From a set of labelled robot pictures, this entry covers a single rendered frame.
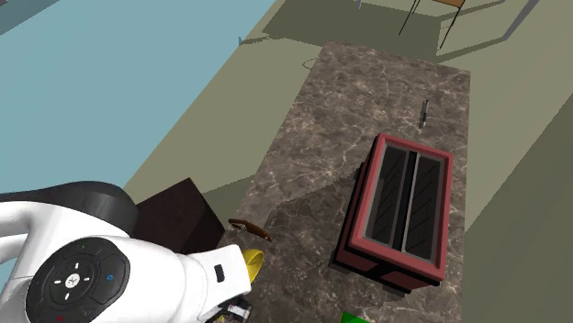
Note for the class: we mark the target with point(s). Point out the wooden table with black legs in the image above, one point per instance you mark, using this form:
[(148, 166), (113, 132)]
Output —
[(451, 2)]

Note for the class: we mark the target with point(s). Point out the black pen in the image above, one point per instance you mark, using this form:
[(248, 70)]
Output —
[(423, 114)]

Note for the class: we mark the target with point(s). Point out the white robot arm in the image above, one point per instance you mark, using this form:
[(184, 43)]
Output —
[(152, 277)]

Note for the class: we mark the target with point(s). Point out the yellow curved object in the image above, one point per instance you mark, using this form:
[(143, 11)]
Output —
[(254, 261)]

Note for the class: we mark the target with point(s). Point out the green object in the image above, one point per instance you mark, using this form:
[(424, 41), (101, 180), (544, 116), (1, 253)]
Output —
[(353, 318)]

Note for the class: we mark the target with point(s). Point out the red two-slot toaster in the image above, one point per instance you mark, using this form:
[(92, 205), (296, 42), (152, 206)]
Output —
[(358, 250)]

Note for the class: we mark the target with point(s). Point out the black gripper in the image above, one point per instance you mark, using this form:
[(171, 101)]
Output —
[(237, 312)]

